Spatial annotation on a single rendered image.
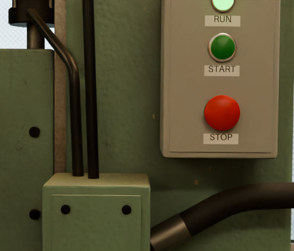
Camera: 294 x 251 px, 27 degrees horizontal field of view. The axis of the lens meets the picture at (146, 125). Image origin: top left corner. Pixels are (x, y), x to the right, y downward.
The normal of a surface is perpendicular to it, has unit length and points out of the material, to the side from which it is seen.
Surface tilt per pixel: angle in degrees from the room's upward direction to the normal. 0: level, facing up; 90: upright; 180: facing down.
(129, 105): 90
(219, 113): 90
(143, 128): 90
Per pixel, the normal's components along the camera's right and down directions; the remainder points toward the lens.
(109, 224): 0.02, 0.05
